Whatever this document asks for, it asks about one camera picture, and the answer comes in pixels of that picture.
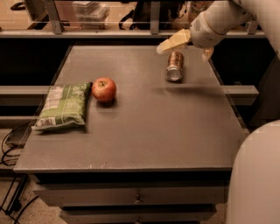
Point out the grey cabinet drawer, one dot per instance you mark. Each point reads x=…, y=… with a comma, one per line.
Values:
x=139, y=215
x=117, y=194

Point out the grey metal shelf rail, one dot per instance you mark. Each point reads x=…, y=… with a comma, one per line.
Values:
x=41, y=19

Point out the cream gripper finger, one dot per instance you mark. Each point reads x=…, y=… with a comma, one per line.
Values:
x=177, y=40
x=207, y=54

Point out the clear plastic container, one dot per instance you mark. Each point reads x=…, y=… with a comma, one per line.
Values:
x=90, y=14

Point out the black bag on shelf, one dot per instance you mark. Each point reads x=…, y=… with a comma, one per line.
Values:
x=144, y=12

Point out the grey cabinet upper drawer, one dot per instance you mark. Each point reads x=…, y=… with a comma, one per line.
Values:
x=117, y=194

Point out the colourful snack bag on shelf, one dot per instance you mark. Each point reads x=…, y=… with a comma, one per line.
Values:
x=194, y=8

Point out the orange soda can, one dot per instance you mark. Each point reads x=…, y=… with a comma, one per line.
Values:
x=174, y=70

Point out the green chip bag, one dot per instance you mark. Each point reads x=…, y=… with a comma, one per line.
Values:
x=65, y=106

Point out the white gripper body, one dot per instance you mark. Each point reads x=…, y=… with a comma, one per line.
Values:
x=203, y=32

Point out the grey cabinet lower drawer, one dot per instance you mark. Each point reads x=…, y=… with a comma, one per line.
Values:
x=139, y=215

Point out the red apple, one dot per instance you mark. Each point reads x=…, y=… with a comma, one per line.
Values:
x=104, y=89

